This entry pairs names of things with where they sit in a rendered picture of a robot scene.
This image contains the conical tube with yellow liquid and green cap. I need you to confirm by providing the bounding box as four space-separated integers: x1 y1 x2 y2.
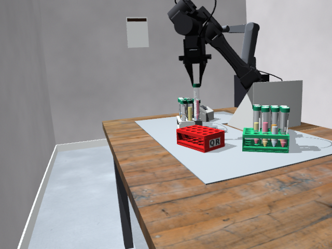
187 100 193 121

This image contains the red test tube rack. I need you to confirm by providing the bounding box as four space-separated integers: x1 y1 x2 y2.
176 125 225 153

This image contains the white tube rack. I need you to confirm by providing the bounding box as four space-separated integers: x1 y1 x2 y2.
176 116 202 129

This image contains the green test tube rack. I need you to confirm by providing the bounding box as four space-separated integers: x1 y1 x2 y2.
242 128 289 153

